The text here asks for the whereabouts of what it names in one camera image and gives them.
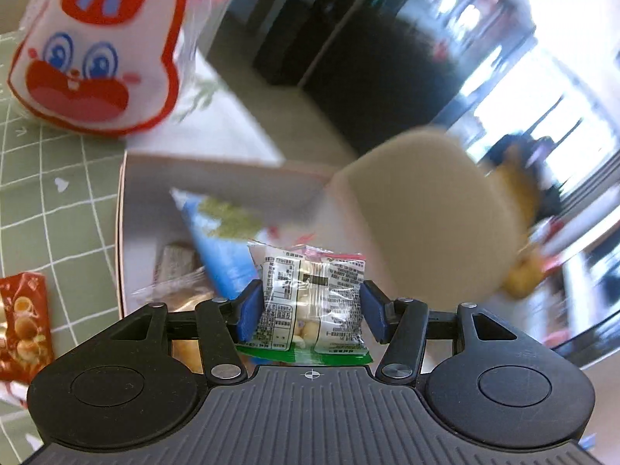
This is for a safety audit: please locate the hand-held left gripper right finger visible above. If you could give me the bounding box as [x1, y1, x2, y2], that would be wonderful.
[360, 278, 521, 386]

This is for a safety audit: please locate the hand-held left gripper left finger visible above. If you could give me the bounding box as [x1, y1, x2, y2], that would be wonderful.
[114, 278, 266, 386]

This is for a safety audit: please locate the clear packet of white nuts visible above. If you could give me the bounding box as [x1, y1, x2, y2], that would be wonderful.
[236, 241, 374, 366]

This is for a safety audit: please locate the blue snack packet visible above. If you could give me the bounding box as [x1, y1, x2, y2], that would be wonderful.
[169, 188, 286, 301]

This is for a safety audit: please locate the brownie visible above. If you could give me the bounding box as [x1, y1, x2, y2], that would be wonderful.
[154, 243, 199, 284]

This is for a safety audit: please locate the white cardboard box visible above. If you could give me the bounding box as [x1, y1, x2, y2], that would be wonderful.
[115, 149, 388, 379]

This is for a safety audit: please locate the white red rabbit bag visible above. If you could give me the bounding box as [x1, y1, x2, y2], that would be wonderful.
[7, 0, 214, 139]

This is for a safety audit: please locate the clear wrapped snack packet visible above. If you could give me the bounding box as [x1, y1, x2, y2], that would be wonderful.
[131, 271, 216, 311]

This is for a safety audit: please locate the large beige chair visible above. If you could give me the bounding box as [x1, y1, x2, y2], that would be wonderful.
[334, 126, 534, 301]

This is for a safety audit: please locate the red snack packet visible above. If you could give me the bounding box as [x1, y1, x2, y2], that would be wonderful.
[0, 272, 55, 383]

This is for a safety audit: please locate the dark sideboard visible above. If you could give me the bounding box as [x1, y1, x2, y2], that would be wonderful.
[304, 5, 466, 156]

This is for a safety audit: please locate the black box on floor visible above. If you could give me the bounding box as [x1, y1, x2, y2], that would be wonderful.
[253, 0, 315, 84]

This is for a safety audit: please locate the tall black bin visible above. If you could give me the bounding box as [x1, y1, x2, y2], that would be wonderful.
[310, 0, 363, 88]

